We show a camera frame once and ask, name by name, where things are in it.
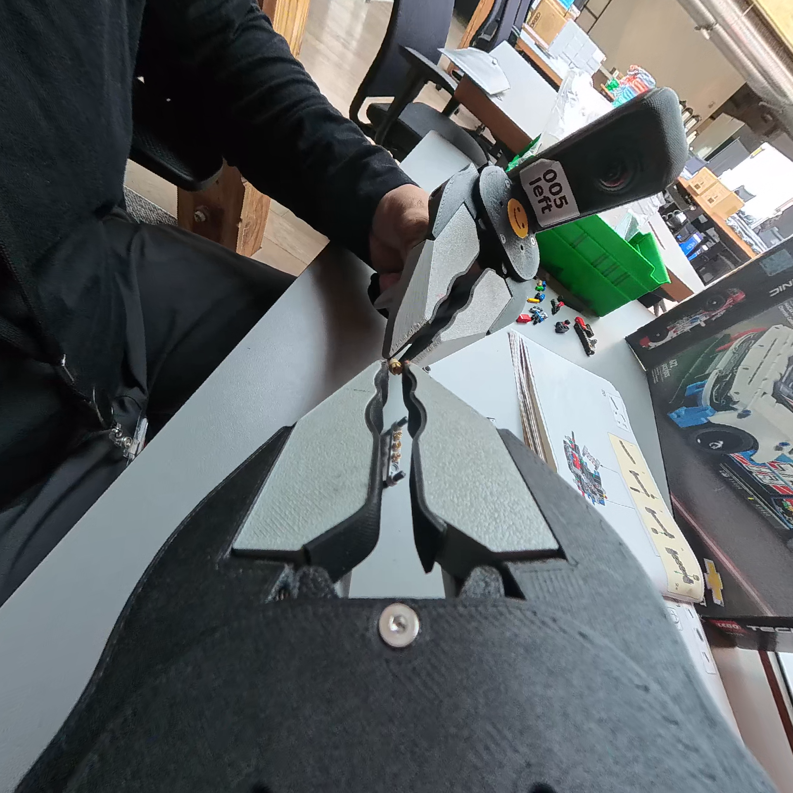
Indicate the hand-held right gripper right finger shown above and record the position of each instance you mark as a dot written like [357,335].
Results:
[483,483]

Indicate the person's left forearm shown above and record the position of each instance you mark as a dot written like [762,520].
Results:
[297,136]

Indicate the black chair armrest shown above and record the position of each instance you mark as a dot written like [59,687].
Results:
[173,155]

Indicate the cardboard box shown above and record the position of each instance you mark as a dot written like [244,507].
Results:
[548,18]

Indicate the pile of small coloured pieces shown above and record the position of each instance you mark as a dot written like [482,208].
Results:
[536,306]

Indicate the open instruction booklet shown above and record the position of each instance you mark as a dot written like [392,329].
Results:
[576,409]

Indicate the black shelf rack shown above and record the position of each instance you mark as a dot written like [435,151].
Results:
[706,235]

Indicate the grey beam with tan pins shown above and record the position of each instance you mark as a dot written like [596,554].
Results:
[396,446]

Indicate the black box flap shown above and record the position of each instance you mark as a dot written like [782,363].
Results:
[749,632]

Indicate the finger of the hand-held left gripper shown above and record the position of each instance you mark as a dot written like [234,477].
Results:
[433,272]
[483,310]

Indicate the clear plastic bag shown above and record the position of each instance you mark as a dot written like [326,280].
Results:
[576,105]

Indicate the toy car set box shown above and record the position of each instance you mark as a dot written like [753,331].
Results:
[712,495]

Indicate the silver insulated duct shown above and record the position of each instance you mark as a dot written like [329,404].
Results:
[737,43]

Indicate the black and red brick assembly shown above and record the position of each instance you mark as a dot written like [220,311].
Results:
[585,334]

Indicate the black office chair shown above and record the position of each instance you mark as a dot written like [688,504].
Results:
[505,22]
[409,56]

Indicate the person's black clothing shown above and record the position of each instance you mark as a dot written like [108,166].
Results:
[80,248]

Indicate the white paper sheets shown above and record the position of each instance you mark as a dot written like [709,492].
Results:
[477,71]

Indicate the green plastic bin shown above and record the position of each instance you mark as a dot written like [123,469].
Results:
[598,266]

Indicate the person's left hand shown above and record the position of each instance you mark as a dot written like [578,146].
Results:
[399,229]

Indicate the white desk with wooden edge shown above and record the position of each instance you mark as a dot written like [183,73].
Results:
[526,99]

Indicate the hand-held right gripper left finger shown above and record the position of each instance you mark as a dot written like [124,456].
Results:
[310,483]

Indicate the wooden table leg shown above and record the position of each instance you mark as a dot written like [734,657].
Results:
[288,25]
[223,214]

